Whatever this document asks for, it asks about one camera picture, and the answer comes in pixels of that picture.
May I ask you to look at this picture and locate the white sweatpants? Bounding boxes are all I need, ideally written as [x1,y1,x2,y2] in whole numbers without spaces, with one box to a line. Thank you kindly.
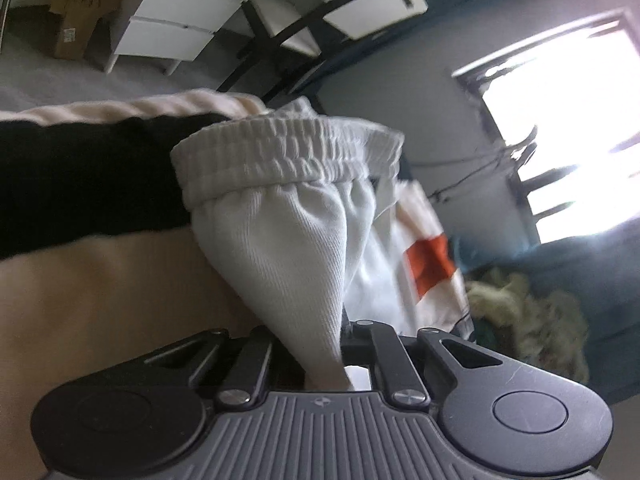
[171,99,473,390]

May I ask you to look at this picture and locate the cream patterned fleece blanket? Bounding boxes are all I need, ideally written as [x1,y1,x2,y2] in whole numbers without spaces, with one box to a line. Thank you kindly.
[465,268,589,385]

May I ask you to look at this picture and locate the striped white orange black blanket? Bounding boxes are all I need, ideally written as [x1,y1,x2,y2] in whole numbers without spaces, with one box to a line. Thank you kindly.
[0,86,474,480]

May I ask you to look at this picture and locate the white garment steamer stand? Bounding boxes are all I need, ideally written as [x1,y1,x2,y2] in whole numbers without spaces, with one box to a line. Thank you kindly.
[406,126,538,204]

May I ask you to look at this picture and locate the teal right curtain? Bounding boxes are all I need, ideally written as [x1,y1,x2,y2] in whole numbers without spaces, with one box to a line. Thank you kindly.
[449,219,639,404]

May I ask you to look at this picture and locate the white black chair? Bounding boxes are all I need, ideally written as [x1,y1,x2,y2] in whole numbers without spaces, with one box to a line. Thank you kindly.
[217,0,428,103]

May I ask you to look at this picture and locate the white dressing table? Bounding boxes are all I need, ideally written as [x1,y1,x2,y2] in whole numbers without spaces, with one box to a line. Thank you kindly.
[102,0,402,76]

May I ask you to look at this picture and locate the cardboard box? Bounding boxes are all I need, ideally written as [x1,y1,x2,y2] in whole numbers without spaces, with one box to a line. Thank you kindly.
[49,0,120,61]

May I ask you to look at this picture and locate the window with dark frame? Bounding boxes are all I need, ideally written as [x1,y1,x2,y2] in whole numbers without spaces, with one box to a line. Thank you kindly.
[452,9,639,243]

